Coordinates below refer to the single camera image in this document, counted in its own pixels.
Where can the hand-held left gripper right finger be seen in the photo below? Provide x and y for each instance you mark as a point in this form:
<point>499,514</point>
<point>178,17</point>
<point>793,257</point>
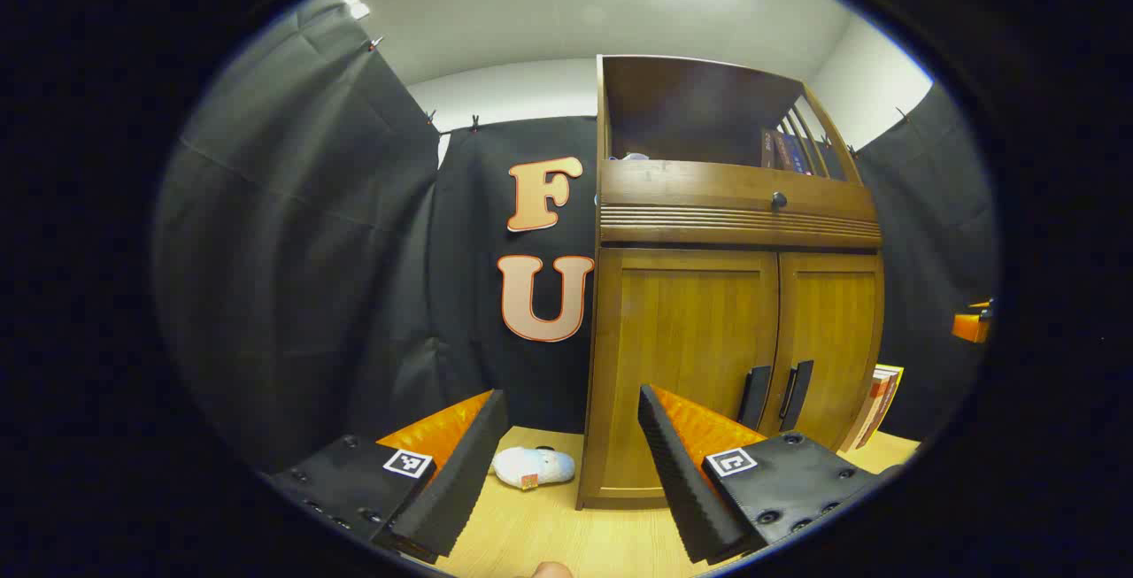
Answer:
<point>677,481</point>

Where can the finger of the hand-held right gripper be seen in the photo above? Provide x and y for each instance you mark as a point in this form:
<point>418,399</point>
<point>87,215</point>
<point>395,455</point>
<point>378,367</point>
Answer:
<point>969,328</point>

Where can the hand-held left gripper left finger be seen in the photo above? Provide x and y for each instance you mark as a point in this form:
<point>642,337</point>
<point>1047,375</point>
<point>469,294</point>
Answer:
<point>460,481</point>

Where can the wooden shoe cabinet door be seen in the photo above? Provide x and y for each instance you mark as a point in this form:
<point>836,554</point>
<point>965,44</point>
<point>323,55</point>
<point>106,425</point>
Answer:
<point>832,321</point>
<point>682,330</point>

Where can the wooden double-door shoe cabinet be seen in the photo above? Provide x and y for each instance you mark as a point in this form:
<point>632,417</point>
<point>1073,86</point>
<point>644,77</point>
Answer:
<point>735,184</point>

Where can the white plush toy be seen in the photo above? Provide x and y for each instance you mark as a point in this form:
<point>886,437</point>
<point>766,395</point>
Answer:
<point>535,466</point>

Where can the yellow book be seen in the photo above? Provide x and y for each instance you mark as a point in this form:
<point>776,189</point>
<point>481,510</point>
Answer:
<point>896,383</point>

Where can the red spine book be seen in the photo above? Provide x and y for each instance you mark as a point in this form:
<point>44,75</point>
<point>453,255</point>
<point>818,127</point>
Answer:
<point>872,405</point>

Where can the black drawer knob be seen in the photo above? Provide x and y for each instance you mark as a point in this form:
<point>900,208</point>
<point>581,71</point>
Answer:
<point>779,200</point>

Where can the blue book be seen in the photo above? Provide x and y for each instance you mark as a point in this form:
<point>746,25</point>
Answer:
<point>798,155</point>

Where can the maroon book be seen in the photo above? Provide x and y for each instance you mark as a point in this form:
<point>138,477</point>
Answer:
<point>783,151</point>

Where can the brown book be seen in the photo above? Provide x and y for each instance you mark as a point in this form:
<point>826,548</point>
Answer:
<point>768,149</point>

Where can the black backdrop cloth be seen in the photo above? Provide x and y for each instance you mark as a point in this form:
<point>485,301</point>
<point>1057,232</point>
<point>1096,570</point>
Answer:
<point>310,250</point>

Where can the small white object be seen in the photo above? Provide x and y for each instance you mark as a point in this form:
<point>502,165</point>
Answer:
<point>634,156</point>

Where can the small ceiling light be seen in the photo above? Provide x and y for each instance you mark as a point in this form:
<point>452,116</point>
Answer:
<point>356,4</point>

